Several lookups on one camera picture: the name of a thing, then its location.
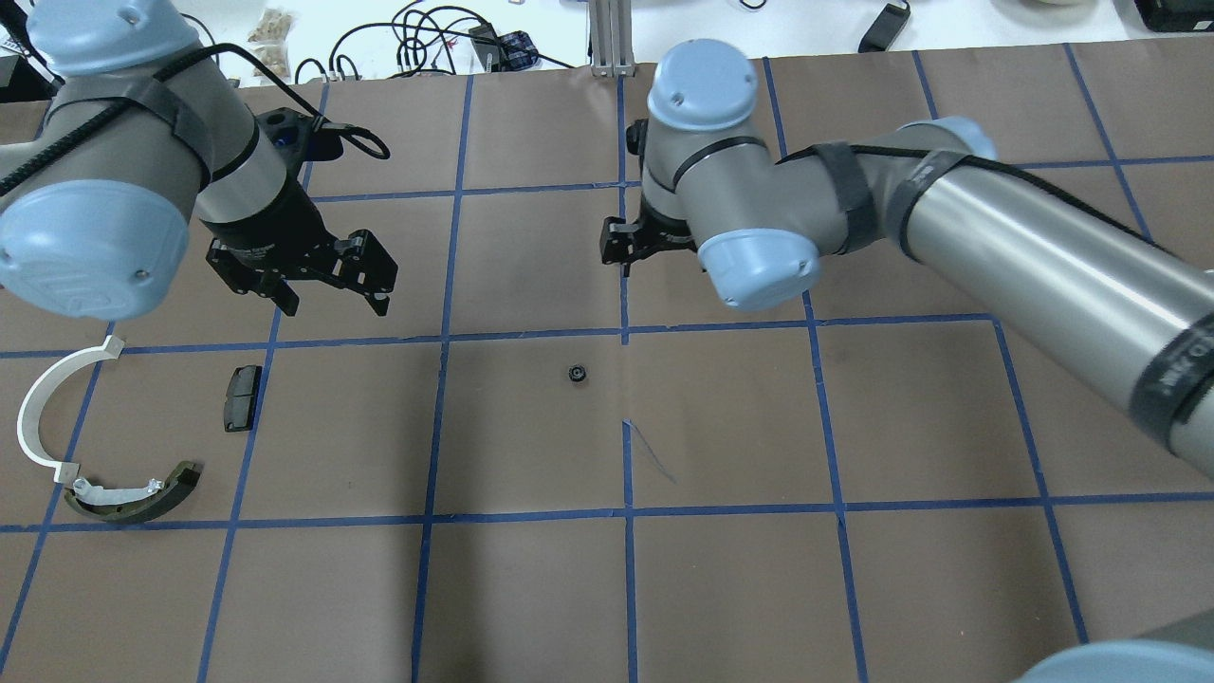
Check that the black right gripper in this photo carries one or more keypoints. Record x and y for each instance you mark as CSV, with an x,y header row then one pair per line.
x,y
637,241

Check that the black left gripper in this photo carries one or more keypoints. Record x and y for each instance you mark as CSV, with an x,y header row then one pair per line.
x,y
268,225

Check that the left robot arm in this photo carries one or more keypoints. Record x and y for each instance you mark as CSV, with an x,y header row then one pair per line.
x,y
146,134

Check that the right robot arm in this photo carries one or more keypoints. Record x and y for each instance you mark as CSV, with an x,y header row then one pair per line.
x,y
1115,310

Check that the small black brake pad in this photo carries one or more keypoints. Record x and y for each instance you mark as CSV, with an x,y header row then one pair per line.
x,y
242,398

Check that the olive curved brake shoe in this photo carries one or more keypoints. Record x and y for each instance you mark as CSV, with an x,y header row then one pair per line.
x,y
132,506

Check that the black power adapter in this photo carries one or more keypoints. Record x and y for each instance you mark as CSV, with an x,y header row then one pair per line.
x,y
885,27

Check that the aluminium frame post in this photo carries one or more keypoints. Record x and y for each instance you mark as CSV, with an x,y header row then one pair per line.
x,y
611,52

